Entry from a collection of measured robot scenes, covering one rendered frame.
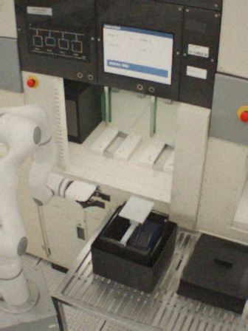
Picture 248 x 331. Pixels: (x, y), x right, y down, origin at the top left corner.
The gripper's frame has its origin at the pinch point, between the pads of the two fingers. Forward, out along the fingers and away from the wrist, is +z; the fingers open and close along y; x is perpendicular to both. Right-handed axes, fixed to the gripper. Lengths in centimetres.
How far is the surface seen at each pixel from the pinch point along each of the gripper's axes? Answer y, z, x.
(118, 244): 11.7, 12.5, -8.4
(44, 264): -27, -62, -107
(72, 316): 0, -25, -106
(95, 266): 14.1, 2.9, -24.5
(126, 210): 3.1, 11.8, 2.1
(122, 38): -30, -6, 57
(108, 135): -62, -30, -17
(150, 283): 13.7, 27.6, -22.6
